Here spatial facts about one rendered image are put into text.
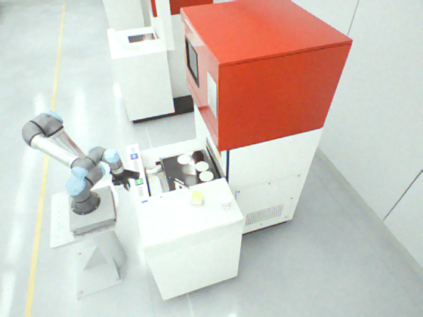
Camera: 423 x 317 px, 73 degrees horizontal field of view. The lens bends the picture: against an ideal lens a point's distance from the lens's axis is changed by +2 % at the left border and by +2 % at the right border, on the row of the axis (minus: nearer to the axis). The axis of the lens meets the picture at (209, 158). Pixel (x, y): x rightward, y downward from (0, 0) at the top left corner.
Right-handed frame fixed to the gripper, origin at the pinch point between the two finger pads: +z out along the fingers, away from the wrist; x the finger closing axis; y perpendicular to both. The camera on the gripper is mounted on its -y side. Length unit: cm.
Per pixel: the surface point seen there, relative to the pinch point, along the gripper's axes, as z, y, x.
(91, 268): 100, 56, 13
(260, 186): 31, -91, -16
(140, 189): 7.8, -4.9, -4.3
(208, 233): 11, -50, 29
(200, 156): 16, -46, -38
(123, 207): 106, 39, -51
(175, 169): 15.2, -26.9, -25.4
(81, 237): 19.1, 32.1, 22.9
